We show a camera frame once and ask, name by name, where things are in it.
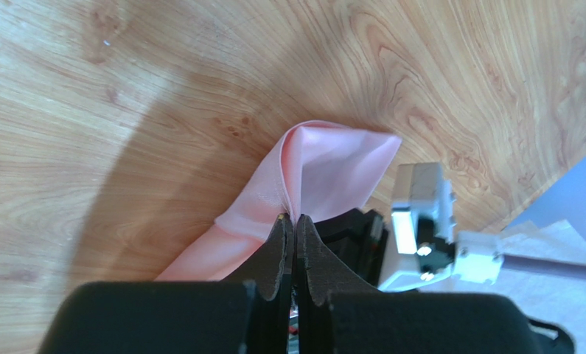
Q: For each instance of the white hanging cloth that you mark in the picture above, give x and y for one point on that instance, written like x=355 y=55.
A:
x=550 y=298

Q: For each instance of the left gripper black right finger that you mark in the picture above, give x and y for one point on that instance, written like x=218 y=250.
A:
x=342 y=313

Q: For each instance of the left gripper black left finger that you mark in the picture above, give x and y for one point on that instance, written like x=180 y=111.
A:
x=246 y=312

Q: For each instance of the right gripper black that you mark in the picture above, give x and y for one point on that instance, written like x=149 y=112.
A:
x=359 y=240

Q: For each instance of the pink cloth napkin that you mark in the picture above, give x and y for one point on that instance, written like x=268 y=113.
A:
x=318 y=168

